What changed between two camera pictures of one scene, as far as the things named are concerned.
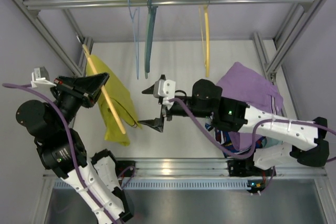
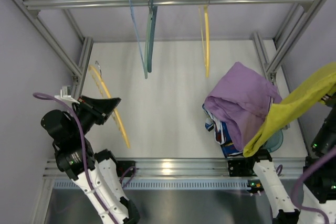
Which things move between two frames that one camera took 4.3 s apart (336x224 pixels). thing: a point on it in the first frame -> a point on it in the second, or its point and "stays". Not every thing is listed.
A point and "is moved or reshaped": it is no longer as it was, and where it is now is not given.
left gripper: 72,88 -> 92,110
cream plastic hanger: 103,91 is moved or reshaped
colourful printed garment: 225,140 stays
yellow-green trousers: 121,99 -> 315,87
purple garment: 239,83 stays
